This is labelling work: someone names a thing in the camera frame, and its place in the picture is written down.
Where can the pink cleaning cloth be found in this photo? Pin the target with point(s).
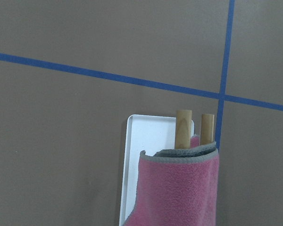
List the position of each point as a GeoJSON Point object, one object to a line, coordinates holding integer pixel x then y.
{"type": "Point", "coordinates": [176, 187]}

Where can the white rectangular tray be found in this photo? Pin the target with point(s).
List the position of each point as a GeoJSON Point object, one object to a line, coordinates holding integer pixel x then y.
{"type": "Point", "coordinates": [148, 133]}

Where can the wooden rack rod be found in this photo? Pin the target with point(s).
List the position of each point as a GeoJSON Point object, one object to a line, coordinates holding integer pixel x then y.
{"type": "Point", "coordinates": [183, 129]}
{"type": "Point", "coordinates": [207, 129]}

